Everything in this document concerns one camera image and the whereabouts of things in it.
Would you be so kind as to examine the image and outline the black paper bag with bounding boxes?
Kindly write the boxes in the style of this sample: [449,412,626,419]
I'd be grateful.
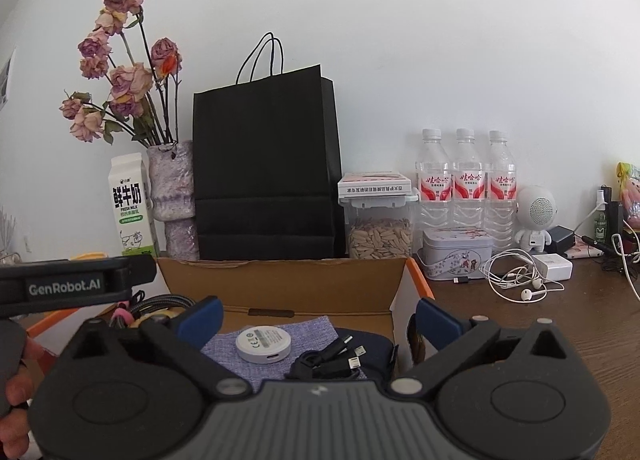
[192,32,347,261]

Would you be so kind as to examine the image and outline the white round robot speaker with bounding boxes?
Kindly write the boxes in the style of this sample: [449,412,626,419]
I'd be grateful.
[515,185,560,254]

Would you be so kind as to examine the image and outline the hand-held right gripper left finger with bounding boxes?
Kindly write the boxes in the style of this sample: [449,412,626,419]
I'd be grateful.
[60,296,251,398]

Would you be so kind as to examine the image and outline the person's left hand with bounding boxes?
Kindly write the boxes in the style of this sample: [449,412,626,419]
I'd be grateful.
[0,337,51,460]

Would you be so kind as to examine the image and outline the dried rose bouquet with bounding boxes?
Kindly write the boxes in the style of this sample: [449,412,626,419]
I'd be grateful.
[60,0,183,148]

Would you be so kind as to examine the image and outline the small white flat box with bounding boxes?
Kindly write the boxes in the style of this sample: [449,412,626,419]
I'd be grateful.
[337,171,412,199]

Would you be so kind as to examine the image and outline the pink flat case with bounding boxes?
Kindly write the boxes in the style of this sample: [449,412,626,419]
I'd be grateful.
[565,235,606,259]

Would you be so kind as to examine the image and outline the black multi-plug cable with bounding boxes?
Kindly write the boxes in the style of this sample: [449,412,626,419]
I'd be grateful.
[289,332,369,382]

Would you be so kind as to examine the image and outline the white milk carton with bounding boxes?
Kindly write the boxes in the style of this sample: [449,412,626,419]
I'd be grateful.
[108,152,157,257]

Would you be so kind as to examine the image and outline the clear seed container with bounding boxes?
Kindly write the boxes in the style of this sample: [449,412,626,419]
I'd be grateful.
[338,190,419,260]

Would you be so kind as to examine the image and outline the white round device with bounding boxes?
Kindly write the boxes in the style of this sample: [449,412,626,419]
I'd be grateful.
[235,324,293,365]

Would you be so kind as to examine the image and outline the white wired earphones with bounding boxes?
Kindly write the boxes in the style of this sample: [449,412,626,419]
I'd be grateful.
[482,250,564,302]

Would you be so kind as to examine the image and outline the navy blue case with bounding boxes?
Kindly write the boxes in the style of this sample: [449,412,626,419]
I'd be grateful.
[330,327,398,382]

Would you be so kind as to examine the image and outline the black braided cable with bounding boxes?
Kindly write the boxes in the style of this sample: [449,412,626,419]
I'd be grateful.
[111,294,197,330]

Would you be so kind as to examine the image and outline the white charger block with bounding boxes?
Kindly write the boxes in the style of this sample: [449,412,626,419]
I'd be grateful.
[530,253,574,282]

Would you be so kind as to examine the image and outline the printed tin box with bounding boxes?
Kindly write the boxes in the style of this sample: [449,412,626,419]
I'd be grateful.
[417,227,494,282]

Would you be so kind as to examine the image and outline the purple drawstring pouch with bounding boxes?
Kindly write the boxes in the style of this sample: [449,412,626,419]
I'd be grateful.
[201,315,342,381]

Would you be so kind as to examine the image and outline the black upright device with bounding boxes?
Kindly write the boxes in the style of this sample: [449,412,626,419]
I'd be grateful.
[600,185,626,242]

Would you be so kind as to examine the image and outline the purple textured vase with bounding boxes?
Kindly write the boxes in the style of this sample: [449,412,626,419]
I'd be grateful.
[146,140,200,261]

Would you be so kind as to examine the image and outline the black power adapter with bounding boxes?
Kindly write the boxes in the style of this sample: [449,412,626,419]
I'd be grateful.
[547,226,576,257]

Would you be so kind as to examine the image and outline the yellow and pink snack bag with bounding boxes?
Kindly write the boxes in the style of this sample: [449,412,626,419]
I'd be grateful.
[616,162,640,229]

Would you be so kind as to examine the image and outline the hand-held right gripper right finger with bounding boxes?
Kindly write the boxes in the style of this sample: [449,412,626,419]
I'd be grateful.
[390,297,576,397]

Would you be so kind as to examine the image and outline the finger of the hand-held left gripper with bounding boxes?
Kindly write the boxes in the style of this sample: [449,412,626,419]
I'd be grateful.
[125,254,157,301]

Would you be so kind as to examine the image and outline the red cardboard box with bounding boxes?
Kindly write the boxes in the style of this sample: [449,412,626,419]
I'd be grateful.
[25,256,436,383]

